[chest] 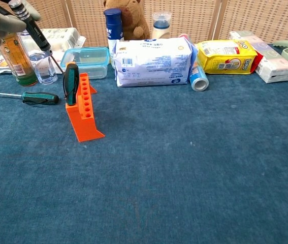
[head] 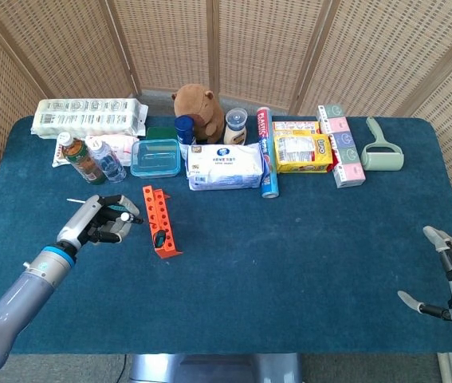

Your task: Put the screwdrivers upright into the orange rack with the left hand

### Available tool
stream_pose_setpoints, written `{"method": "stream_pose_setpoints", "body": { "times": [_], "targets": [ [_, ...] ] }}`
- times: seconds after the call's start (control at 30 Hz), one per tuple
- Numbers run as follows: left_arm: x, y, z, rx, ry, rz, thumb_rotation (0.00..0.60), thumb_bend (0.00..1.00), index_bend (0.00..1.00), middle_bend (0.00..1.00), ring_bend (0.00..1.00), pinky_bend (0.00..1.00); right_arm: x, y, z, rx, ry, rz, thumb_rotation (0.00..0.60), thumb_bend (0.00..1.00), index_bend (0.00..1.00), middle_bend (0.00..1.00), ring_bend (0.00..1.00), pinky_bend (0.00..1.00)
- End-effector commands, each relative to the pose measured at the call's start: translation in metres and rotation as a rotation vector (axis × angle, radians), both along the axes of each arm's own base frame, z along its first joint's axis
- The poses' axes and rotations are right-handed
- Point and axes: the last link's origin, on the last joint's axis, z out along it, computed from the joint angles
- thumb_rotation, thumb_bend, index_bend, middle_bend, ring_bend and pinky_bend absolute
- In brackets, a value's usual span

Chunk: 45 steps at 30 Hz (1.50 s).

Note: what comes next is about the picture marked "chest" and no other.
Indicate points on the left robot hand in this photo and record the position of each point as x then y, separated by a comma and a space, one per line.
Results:
6, 24

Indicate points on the silver metal precision screwdriver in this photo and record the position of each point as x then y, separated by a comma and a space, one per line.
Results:
35, 30

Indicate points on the long green black screwdriver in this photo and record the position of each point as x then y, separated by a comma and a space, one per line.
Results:
44, 97

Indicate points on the orange screwdriver rack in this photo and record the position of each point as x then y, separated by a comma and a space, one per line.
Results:
85, 127

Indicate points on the green tea bottle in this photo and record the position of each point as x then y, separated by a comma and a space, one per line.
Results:
16, 63

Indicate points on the white toilet paper pack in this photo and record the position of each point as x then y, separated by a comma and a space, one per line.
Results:
62, 38

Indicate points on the clear water bottle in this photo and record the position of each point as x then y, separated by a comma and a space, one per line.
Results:
43, 73

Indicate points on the pink white snack bag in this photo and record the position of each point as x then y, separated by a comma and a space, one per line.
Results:
57, 61

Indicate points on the clear blue-rimmed food container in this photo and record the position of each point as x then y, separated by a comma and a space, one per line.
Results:
88, 61

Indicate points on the blue white spray can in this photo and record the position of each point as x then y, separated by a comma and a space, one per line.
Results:
113, 25

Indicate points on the brown capybara plush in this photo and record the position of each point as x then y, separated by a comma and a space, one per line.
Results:
133, 20

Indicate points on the white blue wipes pack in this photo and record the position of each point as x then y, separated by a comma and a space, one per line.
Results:
154, 63

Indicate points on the cream sauce squeeze bottle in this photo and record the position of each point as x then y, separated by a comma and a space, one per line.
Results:
161, 30

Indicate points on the wicker folding screen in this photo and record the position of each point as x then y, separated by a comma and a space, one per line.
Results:
197, 17

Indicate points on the blue plastic wrap roll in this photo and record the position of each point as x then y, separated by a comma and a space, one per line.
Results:
198, 78

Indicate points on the blue carpet table cover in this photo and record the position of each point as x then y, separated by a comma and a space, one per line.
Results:
159, 165

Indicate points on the yellow Lipo snack bag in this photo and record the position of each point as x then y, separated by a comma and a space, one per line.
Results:
225, 61

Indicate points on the red white snack box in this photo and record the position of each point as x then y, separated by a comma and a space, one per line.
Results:
257, 63

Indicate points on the pastel tissue box pack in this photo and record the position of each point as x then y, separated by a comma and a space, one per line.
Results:
273, 66

